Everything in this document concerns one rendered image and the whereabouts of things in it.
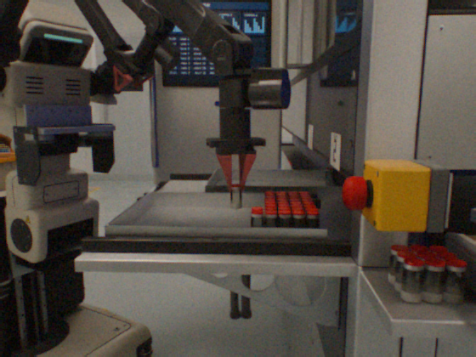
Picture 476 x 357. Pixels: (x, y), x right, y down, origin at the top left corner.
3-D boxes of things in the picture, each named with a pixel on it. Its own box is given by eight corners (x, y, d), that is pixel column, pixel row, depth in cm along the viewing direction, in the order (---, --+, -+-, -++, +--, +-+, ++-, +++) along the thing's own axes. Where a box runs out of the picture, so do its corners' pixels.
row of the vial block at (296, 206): (297, 212, 83) (297, 190, 83) (305, 241, 66) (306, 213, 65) (286, 212, 84) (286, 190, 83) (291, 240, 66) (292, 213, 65)
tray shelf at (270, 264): (327, 184, 126) (327, 178, 125) (413, 278, 57) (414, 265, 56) (172, 183, 128) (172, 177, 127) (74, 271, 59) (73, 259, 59)
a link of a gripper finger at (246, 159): (257, 194, 75) (257, 142, 73) (218, 195, 73) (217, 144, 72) (248, 187, 81) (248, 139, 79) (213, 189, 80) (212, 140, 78)
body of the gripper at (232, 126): (266, 149, 74) (266, 107, 72) (210, 150, 72) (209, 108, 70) (257, 146, 80) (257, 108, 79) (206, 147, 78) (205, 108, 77)
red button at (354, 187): (371, 206, 50) (372, 173, 49) (380, 214, 46) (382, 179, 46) (339, 206, 50) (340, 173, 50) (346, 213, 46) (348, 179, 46)
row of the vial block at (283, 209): (286, 212, 84) (286, 190, 83) (291, 240, 66) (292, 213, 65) (274, 212, 84) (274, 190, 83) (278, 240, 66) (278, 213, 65)
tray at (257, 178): (331, 181, 120) (331, 169, 120) (350, 201, 95) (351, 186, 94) (216, 180, 122) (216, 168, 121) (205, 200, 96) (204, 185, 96)
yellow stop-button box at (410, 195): (418, 216, 52) (423, 159, 50) (444, 233, 45) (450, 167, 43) (357, 215, 52) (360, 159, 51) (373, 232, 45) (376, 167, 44)
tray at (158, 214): (307, 209, 87) (308, 193, 87) (326, 252, 62) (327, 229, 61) (150, 206, 89) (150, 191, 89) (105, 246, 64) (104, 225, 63)
